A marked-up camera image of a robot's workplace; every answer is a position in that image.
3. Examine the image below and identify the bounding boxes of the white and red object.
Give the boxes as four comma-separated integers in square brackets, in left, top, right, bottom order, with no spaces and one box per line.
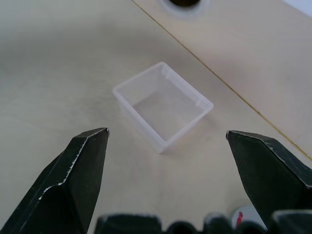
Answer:
[229,204,259,231]

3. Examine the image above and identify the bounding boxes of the clear plastic square container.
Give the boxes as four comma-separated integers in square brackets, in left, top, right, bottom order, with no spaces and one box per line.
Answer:
[112,61,215,155]

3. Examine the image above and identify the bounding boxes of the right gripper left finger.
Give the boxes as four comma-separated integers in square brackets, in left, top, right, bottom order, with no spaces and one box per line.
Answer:
[0,127,110,234]

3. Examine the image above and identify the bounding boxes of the silver and red can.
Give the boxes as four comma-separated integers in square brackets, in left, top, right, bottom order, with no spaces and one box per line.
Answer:
[160,0,211,20]

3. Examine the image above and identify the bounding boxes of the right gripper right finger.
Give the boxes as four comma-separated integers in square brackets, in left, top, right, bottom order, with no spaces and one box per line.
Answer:
[226,130,312,231]

